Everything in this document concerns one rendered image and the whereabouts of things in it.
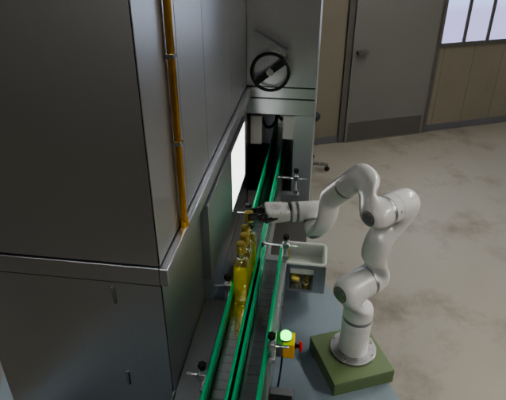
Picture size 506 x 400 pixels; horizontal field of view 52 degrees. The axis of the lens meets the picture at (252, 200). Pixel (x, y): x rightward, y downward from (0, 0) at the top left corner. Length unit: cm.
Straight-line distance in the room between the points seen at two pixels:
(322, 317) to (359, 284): 59
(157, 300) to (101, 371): 40
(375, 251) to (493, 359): 193
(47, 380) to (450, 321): 266
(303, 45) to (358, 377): 163
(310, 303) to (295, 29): 138
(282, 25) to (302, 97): 39
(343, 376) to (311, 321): 40
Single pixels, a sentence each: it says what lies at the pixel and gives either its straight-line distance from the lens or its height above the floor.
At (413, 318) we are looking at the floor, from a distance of 375.
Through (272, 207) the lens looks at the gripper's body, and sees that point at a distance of 209.
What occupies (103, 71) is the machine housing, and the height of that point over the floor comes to 212.
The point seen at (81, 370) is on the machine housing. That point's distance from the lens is 189.
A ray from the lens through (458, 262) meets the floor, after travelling 437.
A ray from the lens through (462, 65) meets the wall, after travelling 664.
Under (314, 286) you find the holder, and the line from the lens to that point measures 248.
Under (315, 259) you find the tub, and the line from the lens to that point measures 255.
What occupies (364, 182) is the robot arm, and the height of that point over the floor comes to 163.
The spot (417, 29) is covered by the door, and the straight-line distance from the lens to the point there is 610.
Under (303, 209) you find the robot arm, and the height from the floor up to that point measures 138.
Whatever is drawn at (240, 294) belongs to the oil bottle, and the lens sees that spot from 208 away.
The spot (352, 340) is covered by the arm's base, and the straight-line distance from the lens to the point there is 218.
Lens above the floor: 246
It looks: 30 degrees down
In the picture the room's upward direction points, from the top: straight up
